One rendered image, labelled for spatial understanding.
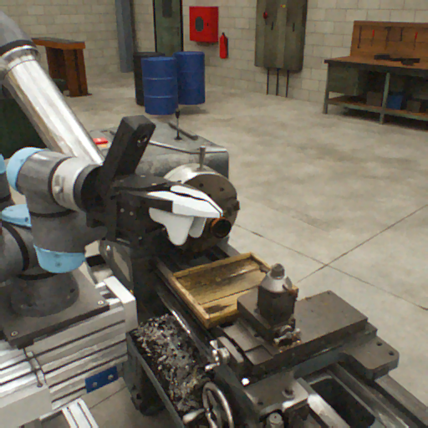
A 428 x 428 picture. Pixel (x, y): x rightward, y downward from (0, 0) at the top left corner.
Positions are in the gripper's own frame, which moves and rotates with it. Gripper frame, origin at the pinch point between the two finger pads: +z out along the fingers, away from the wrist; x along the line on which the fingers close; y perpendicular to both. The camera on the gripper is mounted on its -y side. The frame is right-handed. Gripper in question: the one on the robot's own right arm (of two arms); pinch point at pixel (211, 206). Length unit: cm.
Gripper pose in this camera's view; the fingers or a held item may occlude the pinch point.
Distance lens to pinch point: 56.5
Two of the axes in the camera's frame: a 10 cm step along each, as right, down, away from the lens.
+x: -5.5, 2.3, -8.0
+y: -0.8, 9.4, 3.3
